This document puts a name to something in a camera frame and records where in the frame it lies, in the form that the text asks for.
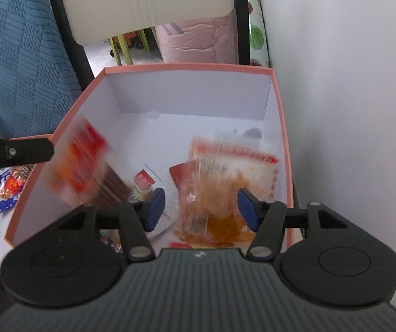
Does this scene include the pink cardboard box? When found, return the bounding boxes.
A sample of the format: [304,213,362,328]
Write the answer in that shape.
[4,63,294,250]

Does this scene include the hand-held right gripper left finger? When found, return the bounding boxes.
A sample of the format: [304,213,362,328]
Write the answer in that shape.
[57,187,167,261]

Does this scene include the blue white snack packet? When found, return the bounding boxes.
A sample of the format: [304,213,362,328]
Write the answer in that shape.
[0,165,34,217]

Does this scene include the clear packet red white label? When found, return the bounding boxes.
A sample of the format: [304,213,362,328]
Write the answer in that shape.
[130,164,171,203]

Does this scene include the blue textured chair cushion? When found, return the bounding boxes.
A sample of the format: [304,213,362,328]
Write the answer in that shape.
[0,0,83,141]

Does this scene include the green plastic stool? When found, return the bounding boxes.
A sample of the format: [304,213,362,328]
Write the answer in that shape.
[108,29,157,66]

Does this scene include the clear cracker snack packet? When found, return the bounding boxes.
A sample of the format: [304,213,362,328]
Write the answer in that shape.
[169,138,280,248]

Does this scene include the polka dot printed sheet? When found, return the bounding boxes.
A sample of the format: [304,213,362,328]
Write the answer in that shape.
[248,0,271,67]

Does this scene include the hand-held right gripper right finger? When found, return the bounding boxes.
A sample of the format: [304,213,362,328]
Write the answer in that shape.
[237,188,350,261]

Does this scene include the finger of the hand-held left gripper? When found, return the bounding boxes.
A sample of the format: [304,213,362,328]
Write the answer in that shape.
[0,132,55,174]

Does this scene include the cream chair black frame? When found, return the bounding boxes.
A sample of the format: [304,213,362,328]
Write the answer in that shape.
[44,0,250,85]

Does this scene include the red long snack packet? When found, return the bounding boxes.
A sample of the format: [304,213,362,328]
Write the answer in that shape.
[47,119,132,210]

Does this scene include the pink quilt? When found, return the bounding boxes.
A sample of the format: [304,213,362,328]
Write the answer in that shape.
[155,15,238,64]

